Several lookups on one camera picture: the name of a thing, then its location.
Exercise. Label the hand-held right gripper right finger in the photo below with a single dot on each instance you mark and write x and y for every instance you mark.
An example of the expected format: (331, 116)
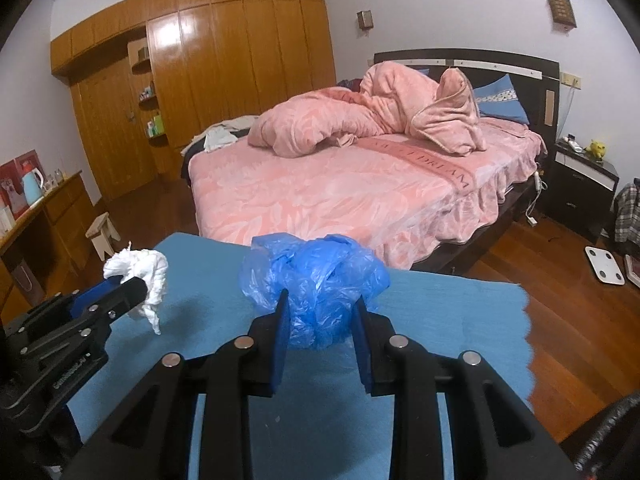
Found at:
(361, 345)

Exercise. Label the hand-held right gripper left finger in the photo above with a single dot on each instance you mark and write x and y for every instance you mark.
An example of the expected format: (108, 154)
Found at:
(280, 345)

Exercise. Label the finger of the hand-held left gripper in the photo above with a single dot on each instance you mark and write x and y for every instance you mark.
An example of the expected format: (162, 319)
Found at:
(130, 295)
(102, 290)

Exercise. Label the white tissue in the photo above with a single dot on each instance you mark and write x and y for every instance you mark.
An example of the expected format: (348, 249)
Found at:
(145, 265)

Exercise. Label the blue plastic bag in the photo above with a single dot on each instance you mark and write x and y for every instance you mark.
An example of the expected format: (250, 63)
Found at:
(320, 280)

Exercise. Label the trash bin with black bag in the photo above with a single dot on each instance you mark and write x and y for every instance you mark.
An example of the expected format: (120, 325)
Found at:
(615, 440)

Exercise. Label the cream wooden stool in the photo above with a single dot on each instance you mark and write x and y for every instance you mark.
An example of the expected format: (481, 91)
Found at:
(102, 235)

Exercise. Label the brown paper bag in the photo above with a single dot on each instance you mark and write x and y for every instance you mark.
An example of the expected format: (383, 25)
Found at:
(24, 282)

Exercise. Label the wooden desk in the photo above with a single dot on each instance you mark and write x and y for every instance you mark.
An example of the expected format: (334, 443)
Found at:
(65, 220)

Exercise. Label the blue mat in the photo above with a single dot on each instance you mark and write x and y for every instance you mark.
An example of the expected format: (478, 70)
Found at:
(450, 310)

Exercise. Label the light blue kettle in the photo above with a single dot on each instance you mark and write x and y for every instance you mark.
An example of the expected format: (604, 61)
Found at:
(32, 189)

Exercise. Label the red box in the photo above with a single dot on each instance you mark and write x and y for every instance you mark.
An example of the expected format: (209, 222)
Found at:
(12, 180)

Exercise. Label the dark wooden bed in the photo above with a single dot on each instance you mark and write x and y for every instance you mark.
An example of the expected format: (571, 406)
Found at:
(475, 245)

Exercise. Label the pink bed sheet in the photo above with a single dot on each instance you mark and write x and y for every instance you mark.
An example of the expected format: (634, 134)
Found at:
(325, 195)

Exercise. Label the pile of clothes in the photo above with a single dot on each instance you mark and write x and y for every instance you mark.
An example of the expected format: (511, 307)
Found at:
(220, 135)

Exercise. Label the pink duvet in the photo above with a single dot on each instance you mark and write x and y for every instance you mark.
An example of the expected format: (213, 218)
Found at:
(310, 125)

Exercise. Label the white power strip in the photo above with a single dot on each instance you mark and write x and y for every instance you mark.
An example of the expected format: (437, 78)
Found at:
(539, 181)

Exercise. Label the wooden wardrobe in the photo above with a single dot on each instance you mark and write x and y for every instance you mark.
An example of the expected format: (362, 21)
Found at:
(225, 60)

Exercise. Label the white bathroom scale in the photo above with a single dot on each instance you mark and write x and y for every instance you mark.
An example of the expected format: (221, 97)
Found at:
(606, 266)

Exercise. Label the dark nightstand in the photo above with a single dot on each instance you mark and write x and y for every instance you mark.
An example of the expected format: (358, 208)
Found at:
(575, 195)

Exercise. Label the blue pillow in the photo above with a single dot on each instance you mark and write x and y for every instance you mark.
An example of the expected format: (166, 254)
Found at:
(500, 100)

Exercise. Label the white scale with dark panel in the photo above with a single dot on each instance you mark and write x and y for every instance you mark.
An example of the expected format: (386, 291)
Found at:
(634, 271)

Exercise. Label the small white device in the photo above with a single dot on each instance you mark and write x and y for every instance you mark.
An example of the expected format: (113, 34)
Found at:
(572, 143)

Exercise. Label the plaid cloth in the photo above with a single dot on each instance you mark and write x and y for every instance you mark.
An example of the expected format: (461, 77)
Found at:
(627, 215)

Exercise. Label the yellow plush toy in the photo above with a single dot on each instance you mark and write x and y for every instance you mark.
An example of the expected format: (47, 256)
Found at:
(596, 148)

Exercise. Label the wall control panel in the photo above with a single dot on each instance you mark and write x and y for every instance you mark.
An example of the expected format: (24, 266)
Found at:
(365, 19)

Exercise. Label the wall outlet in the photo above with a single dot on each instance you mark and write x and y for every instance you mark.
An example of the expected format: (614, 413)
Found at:
(571, 80)

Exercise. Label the brown wall lamp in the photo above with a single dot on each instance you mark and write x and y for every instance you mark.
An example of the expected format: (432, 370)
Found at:
(561, 10)

